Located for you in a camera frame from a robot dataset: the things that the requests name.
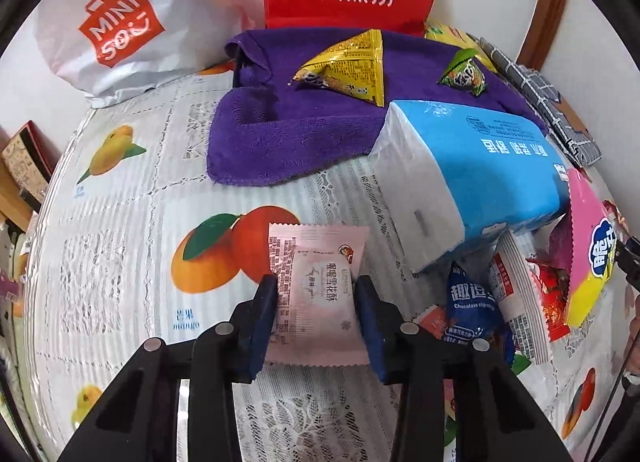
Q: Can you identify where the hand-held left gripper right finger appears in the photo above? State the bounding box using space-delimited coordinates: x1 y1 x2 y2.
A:
354 275 573 462

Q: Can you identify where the white and red snack packet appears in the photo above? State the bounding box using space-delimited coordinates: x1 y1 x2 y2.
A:
490 232 553 358

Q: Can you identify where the white plastic shopping bag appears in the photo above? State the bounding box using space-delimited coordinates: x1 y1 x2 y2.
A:
34 0 256 110

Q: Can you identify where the large yellow snack bag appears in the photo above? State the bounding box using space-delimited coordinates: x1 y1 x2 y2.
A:
424 22 496 72

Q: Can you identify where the dark blue cookie packet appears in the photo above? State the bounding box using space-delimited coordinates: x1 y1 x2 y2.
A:
445 262 516 358

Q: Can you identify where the brown patterned box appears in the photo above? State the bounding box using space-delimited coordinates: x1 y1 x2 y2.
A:
0 121 58 203

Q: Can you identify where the red patterned candy packet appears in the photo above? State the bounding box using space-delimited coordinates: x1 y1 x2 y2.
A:
525 254 573 343

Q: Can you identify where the pale pink snack packet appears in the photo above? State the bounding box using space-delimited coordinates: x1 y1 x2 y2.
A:
264 223 372 368

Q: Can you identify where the pink and yellow snack packet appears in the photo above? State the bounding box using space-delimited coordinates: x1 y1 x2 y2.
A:
565 168 618 329

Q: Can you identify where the yellow triangular snack packet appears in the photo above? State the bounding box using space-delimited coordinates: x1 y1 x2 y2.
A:
291 29 386 108

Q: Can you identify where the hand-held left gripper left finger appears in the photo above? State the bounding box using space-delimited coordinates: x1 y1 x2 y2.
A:
57 274 279 462

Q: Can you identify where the green triangular snack packet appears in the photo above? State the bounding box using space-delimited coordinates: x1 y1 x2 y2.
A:
437 48 488 97

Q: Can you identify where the brown wooden door frame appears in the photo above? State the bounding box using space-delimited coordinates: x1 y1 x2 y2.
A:
517 0 571 72

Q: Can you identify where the orange snack packet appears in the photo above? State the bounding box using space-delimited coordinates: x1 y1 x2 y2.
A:
412 304 451 340

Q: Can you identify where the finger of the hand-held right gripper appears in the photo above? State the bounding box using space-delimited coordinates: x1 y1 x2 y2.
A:
612 234 640 293

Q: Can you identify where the blue tissue pack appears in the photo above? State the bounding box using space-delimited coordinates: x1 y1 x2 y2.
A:
367 100 571 274

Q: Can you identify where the purple towel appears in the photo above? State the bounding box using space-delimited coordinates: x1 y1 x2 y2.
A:
206 29 548 189

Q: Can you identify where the grey checked cloth bag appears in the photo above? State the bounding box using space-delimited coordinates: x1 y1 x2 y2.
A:
477 36 603 169

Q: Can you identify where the thin black cable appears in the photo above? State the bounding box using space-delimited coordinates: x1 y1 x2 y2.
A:
585 332 640 462

